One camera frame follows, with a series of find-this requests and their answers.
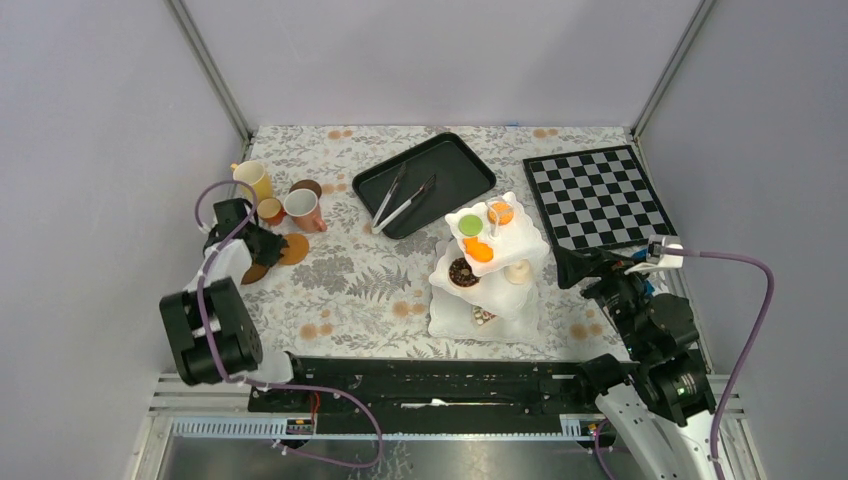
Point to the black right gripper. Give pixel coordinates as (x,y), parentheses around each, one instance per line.
(572,265)

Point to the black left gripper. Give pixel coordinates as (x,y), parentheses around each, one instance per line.
(275,243)

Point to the cream round mousse cake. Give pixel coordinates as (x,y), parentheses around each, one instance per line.
(519,273)

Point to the orange macaron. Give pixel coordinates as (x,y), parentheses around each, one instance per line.
(500,213)

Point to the white three-tier dessert stand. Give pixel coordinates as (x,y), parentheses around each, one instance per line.
(517,306)

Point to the pink strawberry cake slice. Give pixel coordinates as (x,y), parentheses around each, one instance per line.
(481,317)

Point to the green macaron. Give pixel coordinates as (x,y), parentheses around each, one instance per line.
(470,225)

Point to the chocolate sprinkle donut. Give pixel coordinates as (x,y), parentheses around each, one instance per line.
(461,274)

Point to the small tan saucer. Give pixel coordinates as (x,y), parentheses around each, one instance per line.
(296,249)

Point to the orange fish pastry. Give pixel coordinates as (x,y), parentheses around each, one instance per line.
(478,250)

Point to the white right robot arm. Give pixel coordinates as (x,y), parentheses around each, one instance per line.
(661,405)

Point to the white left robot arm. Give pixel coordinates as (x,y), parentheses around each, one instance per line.
(244,252)

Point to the large brown saucer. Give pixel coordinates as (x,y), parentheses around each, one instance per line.
(254,273)

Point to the white cup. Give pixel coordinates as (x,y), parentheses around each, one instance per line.
(271,211)

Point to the black and grey chessboard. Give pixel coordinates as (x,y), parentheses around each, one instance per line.
(599,198)

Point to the dark brown saucer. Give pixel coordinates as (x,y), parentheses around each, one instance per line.
(307,185)

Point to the yellow cup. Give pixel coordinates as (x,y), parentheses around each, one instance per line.
(254,174)

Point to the black serving tray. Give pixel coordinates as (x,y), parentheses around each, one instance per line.
(460,177)

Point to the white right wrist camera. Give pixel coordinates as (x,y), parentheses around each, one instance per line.
(656,258)

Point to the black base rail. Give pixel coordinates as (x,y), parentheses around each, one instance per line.
(403,396)

